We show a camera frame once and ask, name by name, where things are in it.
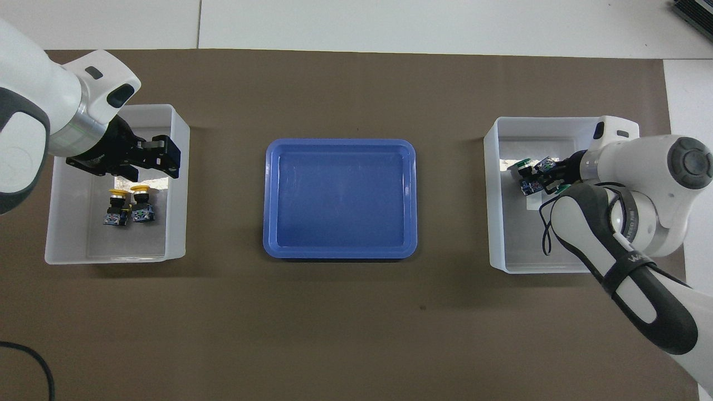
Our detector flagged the green push button switch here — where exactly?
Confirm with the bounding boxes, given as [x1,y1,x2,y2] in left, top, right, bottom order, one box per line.
[507,159,540,195]
[534,156,569,194]

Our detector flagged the blue plastic tray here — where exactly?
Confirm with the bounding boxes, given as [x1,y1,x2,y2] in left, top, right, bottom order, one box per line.
[262,138,417,261]

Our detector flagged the yellow push button switch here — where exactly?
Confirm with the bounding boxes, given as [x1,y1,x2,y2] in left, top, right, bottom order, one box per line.
[129,185,155,224]
[103,188,131,227]

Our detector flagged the brown paper table mat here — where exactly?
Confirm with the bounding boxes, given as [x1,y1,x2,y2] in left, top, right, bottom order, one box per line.
[0,49,700,401]

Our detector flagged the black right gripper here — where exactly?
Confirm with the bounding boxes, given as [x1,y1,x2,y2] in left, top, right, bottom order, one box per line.
[543,149,590,194]

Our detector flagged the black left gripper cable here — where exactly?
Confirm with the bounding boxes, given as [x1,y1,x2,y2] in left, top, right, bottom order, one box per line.
[0,341,55,401]

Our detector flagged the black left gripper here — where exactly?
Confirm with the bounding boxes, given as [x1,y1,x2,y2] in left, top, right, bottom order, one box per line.
[66,118,182,182]

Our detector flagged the dark grey ribbed device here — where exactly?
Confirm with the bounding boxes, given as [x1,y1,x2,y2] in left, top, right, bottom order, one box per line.
[671,0,713,27]

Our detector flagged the translucent white plastic box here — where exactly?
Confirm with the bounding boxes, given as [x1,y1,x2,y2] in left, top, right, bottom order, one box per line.
[45,104,191,265]
[483,116,623,274]

